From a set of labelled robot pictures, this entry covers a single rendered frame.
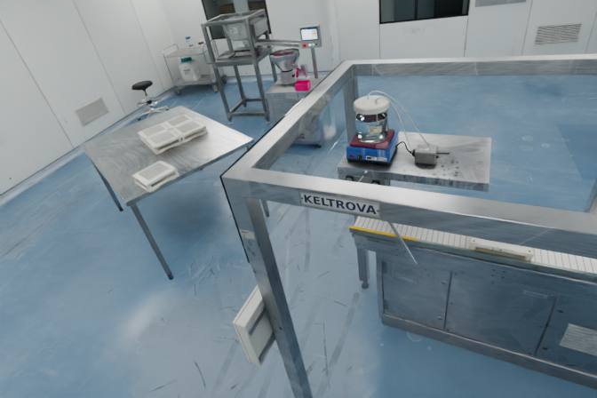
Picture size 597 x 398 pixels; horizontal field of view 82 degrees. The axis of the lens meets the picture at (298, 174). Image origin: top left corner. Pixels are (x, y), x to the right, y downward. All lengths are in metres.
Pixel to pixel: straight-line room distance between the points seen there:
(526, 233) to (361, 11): 6.03
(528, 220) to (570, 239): 0.07
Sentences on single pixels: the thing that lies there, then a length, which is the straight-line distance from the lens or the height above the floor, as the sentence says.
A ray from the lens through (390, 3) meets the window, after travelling 6.54.
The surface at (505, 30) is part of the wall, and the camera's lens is 6.73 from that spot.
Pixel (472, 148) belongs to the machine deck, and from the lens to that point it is 1.72.
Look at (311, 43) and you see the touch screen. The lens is 4.29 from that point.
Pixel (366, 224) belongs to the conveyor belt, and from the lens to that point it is 1.92.
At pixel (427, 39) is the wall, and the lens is 6.64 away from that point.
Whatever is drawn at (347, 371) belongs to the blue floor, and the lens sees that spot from 2.37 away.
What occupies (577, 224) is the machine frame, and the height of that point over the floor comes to 1.64.
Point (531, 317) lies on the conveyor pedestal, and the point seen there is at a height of 0.45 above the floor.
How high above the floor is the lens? 2.12
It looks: 33 degrees down
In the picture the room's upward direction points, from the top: 10 degrees counter-clockwise
